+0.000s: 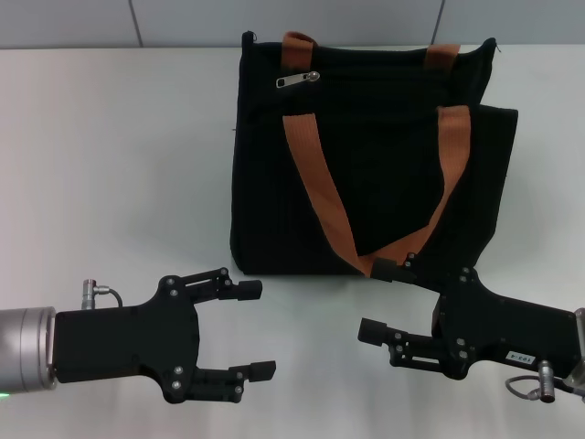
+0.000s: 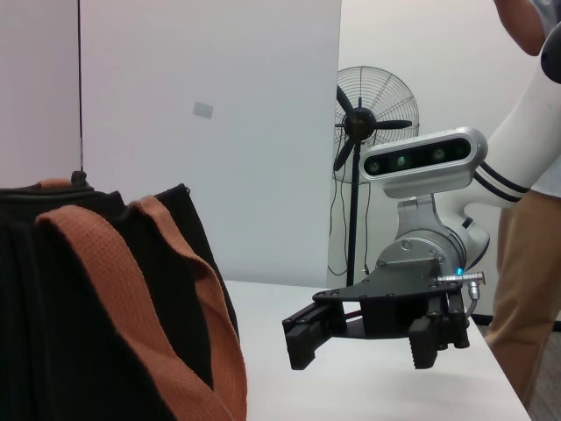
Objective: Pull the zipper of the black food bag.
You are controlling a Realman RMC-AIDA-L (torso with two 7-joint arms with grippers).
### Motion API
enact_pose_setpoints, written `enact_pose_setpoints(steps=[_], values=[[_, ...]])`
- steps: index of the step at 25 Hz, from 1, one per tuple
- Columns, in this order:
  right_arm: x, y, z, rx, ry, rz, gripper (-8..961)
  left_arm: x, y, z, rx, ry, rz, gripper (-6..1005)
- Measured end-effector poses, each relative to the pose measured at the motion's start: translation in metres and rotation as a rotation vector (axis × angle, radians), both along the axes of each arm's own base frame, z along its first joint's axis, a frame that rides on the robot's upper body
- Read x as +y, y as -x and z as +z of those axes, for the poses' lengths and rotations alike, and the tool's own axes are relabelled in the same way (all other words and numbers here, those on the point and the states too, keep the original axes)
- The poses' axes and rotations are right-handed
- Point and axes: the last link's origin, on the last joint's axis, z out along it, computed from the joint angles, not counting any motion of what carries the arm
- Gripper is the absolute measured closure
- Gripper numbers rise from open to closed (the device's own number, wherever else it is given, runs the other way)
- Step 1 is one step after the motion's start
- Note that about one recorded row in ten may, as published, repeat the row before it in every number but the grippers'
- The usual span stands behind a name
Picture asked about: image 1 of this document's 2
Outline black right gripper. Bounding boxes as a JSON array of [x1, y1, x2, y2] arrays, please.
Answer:
[[357, 252, 580, 381]]

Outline black fabric bag orange handles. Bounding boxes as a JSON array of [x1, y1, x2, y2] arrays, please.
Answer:
[[229, 30, 520, 279]]

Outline grey left wrist cable connector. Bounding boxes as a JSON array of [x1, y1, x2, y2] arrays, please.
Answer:
[[80, 278, 125, 313]]

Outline grey wrist cable connector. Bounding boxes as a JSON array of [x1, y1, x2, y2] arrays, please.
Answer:
[[504, 359, 578, 404], [80, 278, 125, 313]]

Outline silver metal zipper pull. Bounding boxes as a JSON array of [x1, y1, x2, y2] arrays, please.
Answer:
[[275, 70, 321, 90]]

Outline grey right wrist cable connector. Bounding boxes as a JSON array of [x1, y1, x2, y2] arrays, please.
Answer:
[[504, 359, 578, 404]]

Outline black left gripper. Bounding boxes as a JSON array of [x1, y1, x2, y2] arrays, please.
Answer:
[[52, 267, 278, 406]]

